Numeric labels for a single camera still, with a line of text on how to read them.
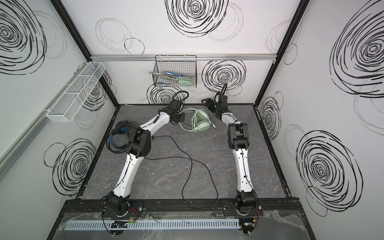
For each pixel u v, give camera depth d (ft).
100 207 2.42
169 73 2.98
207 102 3.41
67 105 2.42
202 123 3.20
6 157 1.67
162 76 2.77
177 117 3.03
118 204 2.08
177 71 2.92
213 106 3.33
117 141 3.26
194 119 3.26
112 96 3.79
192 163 2.92
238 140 2.33
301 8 2.37
